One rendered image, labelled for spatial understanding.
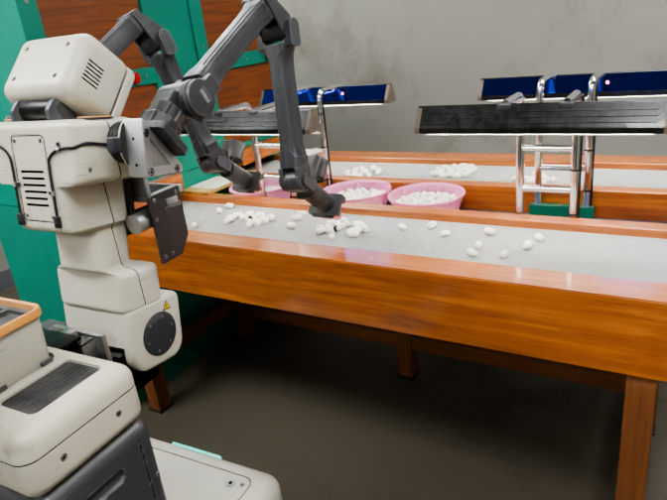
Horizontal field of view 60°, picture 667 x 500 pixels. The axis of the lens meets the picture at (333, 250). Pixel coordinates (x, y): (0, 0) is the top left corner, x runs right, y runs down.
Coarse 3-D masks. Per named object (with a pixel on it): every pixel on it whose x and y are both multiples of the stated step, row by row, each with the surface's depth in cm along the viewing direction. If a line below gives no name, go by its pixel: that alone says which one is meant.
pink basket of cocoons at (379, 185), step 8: (336, 184) 227; (344, 184) 228; (352, 184) 228; (360, 184) 228; (368, 184) 227; (376, 184) 225; (384, 184) 221; (336, 192) 227; (384, 192) 208; (352, 200) 204; (360, 200) 205; (368, 200) 206; (376, 200) 207; (384, 200) 212
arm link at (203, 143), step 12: (156, 36) 161; (168, 36) 163; (168, 48) 163; (144, 60) 169; (156, 60) 165; (168, 60) 165; (168, 72) 166; (180, 72) 169; (168, 84) 168; (192, 120) 172; (192, 132) 173; (204, 132) 175; (204, 144) 174; (216, 144) 177; (204, 156) 180; (216, 156) 177; (204, 168) 179; (216, 168) 177
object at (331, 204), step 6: (324, 198) 161; (330, 198) 163; (336, 198) 165; (342, 198) 165; (318, 204) 161; (324, 204) 162; (330, 204) 164; (336, 204) 165; (312, 210) 168; (318, 210) 166; (324, 210) 165; (330, 210) 165; (336, 210) 164
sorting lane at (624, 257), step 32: (224, 224) 203; (320, 224) 192; (384, 224) 185; (416, 224) 182; (448, 224) 179; (480, 224) 175; (448, 256) 156; (480, 256) 154; (512, 256) 151; (544, 256) 149; (576, 256) 147; (608, 256) 145; (640, 256) 143
